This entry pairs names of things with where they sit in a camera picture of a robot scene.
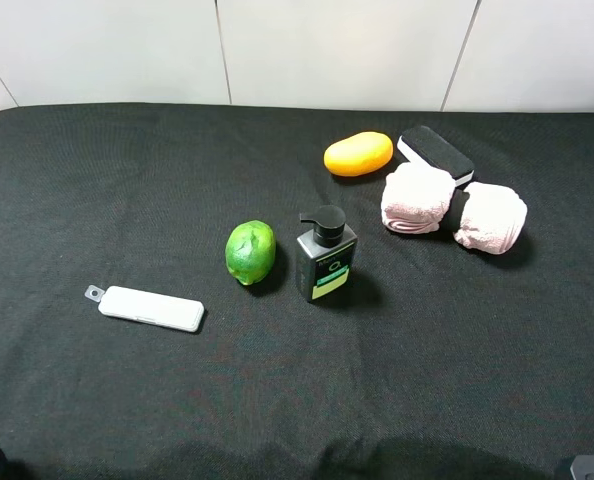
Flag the white translucent plastic case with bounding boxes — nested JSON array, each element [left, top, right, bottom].
[[84, 285, 205, 333]]

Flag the black pump dispenser bottle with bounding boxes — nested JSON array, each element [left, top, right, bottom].
[[296, 205, 358, 302]]

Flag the green lime fruit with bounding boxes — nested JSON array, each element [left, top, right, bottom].
[[225, 220, 276, 286]]

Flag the orange yellow mango fruit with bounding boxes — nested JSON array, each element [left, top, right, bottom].
[[323, 131, 394, 177]]

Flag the pink rolled towel black band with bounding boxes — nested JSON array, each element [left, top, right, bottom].
[[381, 163, 528, 255]]

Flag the black white board eraser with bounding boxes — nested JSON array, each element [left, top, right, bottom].
[[397, 125, 474, 187]]

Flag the black tablecloth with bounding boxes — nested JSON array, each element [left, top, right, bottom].
[[0, 104, 594, 479]]

